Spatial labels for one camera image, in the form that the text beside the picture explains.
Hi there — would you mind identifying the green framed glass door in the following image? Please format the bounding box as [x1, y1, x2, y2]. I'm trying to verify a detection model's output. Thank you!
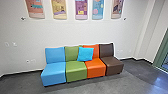
[152, 25, 168, 73]

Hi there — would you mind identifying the cyan square pillow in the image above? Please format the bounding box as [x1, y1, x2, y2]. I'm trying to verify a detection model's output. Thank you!
[76, 46, 95, 63]

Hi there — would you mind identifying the orange sofa seat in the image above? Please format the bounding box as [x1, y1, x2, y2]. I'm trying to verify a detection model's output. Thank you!
[82, 44, 108, 80]

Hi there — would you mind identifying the green sofa seat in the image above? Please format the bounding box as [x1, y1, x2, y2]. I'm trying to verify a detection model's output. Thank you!
[64, 45, 88, 83]

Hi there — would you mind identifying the brown sofa seat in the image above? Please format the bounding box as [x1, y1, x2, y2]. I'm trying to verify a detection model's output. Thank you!
[98, 42, 125, 77]

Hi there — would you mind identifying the purple poster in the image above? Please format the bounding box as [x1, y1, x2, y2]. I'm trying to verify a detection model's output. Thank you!
[74, 0, 89, 20]

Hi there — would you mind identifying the blue sofa seat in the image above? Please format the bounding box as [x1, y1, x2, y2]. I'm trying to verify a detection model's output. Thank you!
[40, 46, 67, 88]

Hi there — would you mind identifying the light blue poster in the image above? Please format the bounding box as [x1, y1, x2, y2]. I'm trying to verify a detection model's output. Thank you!
[91, 0, 106, 20]

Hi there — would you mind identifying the pink and teal poster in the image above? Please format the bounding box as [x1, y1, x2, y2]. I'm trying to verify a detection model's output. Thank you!
[110, 0, 125, 19]

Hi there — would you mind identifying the salmon pink poster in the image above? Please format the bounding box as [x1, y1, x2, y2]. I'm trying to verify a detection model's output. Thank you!
[24, 0, 46, 20]

